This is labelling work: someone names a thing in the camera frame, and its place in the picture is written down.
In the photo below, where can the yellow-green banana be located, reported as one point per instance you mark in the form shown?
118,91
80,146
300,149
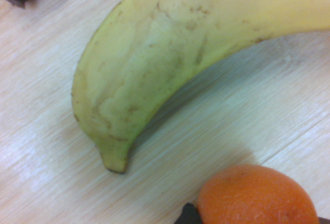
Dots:
159,61

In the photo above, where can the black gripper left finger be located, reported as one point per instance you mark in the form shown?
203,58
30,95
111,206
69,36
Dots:
189,215

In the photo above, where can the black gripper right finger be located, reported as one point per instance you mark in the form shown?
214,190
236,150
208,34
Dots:
324,221

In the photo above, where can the orange tangerine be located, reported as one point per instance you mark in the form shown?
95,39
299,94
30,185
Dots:
255,198

